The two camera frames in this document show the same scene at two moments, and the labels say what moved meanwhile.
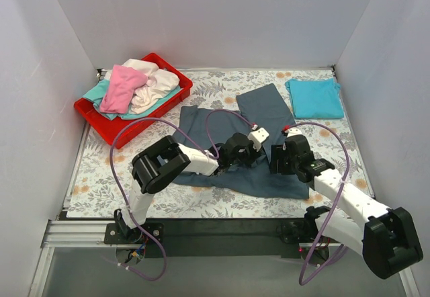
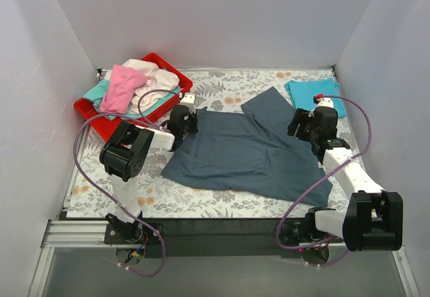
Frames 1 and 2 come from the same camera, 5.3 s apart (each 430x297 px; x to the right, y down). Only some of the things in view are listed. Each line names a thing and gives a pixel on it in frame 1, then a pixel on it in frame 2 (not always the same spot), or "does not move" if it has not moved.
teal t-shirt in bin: (95, 96) does not move
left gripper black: (248, 149) → (192, 122)
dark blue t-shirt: (261, 112) does not move
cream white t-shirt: (159, 82) does not move
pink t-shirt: (123, 81) does not move
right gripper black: (277, 159) → (296, 126)
